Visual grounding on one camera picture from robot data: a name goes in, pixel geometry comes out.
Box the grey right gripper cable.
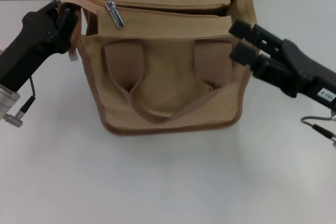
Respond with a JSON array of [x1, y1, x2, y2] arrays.
[[301, 115, 336, 144]]

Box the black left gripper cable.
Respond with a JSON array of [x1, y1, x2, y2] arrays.
[[16, 74, 37, 117]]

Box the silver metal zipper pull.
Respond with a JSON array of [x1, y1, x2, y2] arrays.
[[106, 1, 124, 28]]

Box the silver cable connector plug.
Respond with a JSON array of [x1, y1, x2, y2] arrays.
[[5, 113, 24, 129]]

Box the khaki canvas food bag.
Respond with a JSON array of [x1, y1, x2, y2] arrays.
[[60, 0, 257, 137]]

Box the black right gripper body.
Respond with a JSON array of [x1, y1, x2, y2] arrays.
[[251, 39, 336, 108]]

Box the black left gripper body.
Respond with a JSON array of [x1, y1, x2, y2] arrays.
[[0, 10, 72, 91]]

